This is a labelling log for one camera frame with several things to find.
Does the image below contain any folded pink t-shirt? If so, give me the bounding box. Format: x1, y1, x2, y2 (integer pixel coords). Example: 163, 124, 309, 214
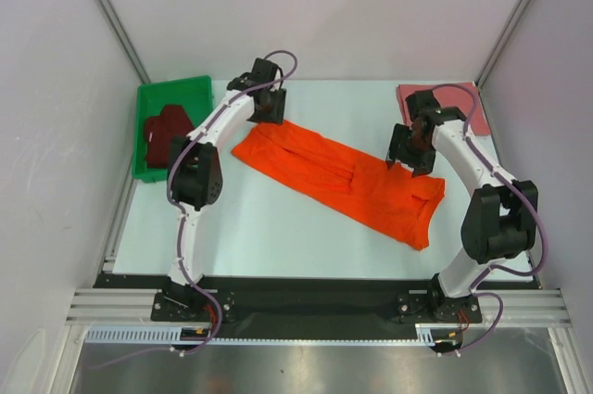
396, 84, 490, 137

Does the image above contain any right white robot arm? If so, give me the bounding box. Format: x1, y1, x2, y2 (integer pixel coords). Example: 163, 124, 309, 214
385, 89, 543, 323

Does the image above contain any aluminium frame rail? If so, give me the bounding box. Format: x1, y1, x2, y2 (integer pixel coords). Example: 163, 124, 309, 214
67, 289, 572, 327

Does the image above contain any dark red t-shirt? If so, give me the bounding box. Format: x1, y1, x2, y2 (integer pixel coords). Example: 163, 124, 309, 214
144, 105, 194, 169

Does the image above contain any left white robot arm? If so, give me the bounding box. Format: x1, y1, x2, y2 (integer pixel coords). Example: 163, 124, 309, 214
163, 55, 286, 320

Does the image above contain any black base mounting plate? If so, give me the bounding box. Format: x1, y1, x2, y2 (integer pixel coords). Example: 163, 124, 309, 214
94, 273, 482, 341

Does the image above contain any orange t-shirt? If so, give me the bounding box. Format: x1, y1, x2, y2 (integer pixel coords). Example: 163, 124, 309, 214
232, 121, 446, 251

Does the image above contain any green plastic bin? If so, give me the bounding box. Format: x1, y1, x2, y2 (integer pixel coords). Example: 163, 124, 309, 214
132, 75, 213, 183

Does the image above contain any white slotted cable duct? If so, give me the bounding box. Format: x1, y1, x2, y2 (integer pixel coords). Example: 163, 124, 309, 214
85, 324, 463, 347

